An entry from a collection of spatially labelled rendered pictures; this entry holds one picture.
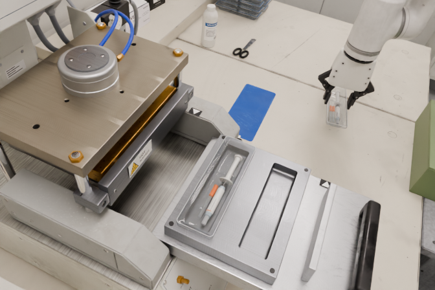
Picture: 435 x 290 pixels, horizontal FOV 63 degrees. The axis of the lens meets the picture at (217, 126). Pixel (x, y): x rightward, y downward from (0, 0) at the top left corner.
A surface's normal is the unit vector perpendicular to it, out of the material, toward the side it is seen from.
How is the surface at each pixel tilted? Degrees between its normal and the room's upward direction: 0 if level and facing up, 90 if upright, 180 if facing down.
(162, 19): 0
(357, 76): 91
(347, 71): 91
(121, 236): 0
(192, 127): 90
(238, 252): 0
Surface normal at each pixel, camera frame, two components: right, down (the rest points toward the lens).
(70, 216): 0.10, -0.70
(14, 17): 0.91, 0.35
